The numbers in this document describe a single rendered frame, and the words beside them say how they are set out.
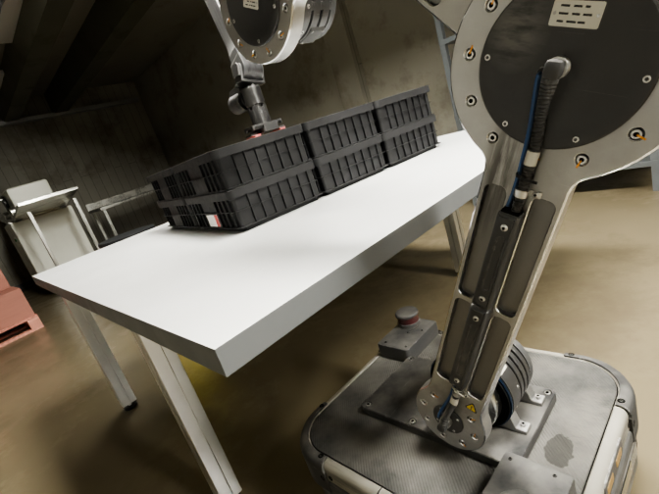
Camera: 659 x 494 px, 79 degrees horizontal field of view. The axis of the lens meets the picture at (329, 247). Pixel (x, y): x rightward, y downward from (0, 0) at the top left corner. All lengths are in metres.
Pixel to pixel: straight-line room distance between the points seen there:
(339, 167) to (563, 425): 0.89
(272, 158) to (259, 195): 0.12
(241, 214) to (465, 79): 0.75
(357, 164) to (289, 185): 0.27
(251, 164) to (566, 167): 0.83
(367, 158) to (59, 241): 5.11
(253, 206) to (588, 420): 0.90
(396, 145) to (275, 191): 0.51
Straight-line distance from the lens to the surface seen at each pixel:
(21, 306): 4.55
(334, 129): 1.31
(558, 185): 0.52
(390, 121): 1.47
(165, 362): 1.10
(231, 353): 0.51
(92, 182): 8.22
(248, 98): 1.25
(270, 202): 1.16
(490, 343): 0.68
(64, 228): 6.08
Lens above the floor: 0.90
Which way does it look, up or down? 16 degrees down
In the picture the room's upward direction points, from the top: 18 degrees counter-clockwise
